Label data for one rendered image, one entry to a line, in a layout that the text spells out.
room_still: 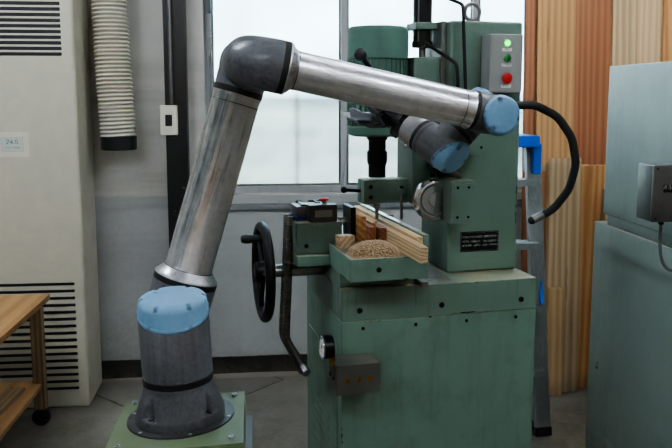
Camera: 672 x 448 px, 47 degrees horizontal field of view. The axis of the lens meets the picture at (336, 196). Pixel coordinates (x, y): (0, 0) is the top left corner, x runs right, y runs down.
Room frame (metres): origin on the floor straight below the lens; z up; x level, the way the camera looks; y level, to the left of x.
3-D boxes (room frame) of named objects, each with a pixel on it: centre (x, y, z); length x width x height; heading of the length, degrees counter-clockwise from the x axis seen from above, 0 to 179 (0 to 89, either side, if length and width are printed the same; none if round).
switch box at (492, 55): (2.20, -0.46, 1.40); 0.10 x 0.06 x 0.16; 104
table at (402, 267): (2.23, -0.02, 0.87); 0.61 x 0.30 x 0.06; 14
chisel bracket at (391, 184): (2.26, -0.14, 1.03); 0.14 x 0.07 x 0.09; 104
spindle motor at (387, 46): (2.26, -0.12, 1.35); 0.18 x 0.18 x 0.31
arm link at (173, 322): (1.62, 0.35, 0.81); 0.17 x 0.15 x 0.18; 11
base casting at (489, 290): (2.29, -0.24, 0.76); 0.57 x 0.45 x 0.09; 104
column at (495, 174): (2.34, -0.40, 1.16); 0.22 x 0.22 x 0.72; 14
